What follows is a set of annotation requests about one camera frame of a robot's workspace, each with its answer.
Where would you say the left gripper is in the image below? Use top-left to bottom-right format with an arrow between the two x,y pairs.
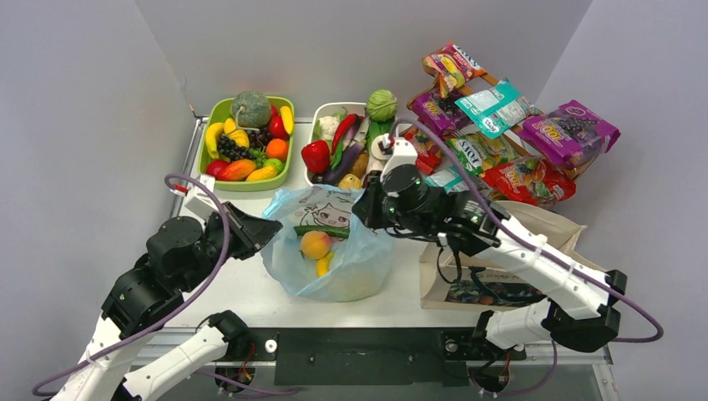
181,200 -> 285,290

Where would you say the green cucumber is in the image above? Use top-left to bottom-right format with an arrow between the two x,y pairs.
294,225 -> 350,239

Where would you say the orange peach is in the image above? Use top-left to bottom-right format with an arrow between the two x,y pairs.
300,231 -> 331,261

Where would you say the light blue plastic bag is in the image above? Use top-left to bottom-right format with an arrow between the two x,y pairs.
261,185 -> 393,302

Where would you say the yellow banana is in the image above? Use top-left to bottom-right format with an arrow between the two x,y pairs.
205,122 -> 224,160
315,251 -> 334,277

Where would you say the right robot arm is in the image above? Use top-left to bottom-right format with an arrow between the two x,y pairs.
352,165 -> 627,358

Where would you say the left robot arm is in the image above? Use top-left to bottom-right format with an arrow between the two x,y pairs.
53,202 -> 283,400

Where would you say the red snack bag left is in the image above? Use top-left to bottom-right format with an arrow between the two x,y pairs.
402,126 -> 443,175

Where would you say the red snack bag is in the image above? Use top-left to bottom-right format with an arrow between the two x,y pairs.
481,156 -> 576,209
402,126 -> 443,175

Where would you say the teal snack bag lower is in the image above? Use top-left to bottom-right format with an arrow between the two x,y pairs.
424,169 -> 468,193

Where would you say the teal snack bag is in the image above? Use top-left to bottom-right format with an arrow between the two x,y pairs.
456,79 -> 542,139
424,169 -> 468,193

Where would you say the green candy bag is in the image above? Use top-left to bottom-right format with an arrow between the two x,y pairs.
445,134 -> 519,175

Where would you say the small purple snack bag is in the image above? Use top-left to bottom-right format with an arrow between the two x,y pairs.
407,89 -> 473,136

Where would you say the red snack bag right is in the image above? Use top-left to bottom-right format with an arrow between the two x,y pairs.
481,156 -> 576,209

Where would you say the teal snack bag upper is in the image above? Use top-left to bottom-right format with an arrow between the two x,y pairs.
456,79 -> 542,139

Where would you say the top orange candy bag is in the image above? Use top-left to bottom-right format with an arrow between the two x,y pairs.
422,42 -> 487,98

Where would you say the large purple snack bag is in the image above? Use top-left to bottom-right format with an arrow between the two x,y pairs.
518,99 -> 620,169

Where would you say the yellow pear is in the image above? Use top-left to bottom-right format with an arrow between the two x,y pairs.
337,173 -> 362,190

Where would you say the red orange mango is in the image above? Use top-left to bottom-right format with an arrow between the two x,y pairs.
215,159 -> 257,181

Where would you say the purple eggplant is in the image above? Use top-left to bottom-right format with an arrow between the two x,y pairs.
310,142 -> 366,185

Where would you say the yellow mango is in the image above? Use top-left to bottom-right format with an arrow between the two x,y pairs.
245,165 -> 279,182

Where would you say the green lime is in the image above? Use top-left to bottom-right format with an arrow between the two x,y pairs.
263,158 -> 285,175

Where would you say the black grapes bunch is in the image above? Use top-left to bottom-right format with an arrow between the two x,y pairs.
217,135 -> 251,162

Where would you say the orange tangerine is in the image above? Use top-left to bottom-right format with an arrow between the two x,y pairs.
265,138 -> 289,162

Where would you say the red chili pepper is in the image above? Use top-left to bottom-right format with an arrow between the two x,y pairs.
331,114 -> 361,155

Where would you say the red bell pepper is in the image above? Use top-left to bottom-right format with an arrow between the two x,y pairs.
301,140 -> 330,175

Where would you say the green cabbage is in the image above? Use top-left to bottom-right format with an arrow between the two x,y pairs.
366,89 -> 397,122

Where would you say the white cauliflower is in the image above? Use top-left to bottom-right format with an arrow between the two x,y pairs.
317,115 -> 341,141

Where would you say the wooden display rack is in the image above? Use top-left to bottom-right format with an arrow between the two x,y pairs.
407,74 -> 577,209

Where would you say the white vegetable tray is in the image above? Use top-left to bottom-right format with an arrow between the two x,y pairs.
301,102 -> 395,189

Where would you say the green melon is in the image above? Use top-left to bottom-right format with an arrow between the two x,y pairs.
231,90 -> 271,129

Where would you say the green fruit tray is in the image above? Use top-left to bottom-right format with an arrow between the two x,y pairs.
195,97 -> 294,192

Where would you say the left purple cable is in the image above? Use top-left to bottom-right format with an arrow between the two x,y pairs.
32,173 -> 302,399

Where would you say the purple cable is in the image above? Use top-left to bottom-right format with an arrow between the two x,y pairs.
32,173 -> 302,399
388,117 -> 664,398

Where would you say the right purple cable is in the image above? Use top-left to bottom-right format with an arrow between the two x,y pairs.
388,117 -> 664,398

